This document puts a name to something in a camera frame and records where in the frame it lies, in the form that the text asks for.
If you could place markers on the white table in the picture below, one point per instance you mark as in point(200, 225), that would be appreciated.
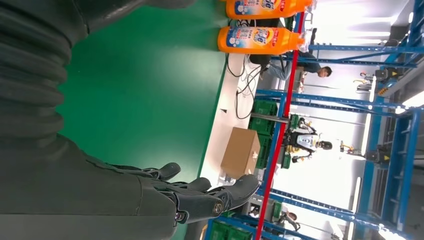
point(228, 122)

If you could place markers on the brown cardboard box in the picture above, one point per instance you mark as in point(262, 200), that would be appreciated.
point(240, 152)

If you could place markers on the red metal post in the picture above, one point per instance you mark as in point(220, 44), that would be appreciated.
point(281, 132)

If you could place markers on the blue metal rack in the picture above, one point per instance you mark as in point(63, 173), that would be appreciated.
point(364, 49)

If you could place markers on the grey metal post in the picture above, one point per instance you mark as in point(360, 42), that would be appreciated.
point(268, 118)

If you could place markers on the green plastic crate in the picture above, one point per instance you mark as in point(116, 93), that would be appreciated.
point(264, 152)
point(261, 126)
point(265, 107)
point(230, 232)

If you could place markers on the background humanoid robot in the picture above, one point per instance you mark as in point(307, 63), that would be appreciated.
point(306, 140)

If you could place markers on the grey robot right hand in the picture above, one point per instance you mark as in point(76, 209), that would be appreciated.
point(82, 202)

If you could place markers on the person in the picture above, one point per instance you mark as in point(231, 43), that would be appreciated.
point(311, 68)

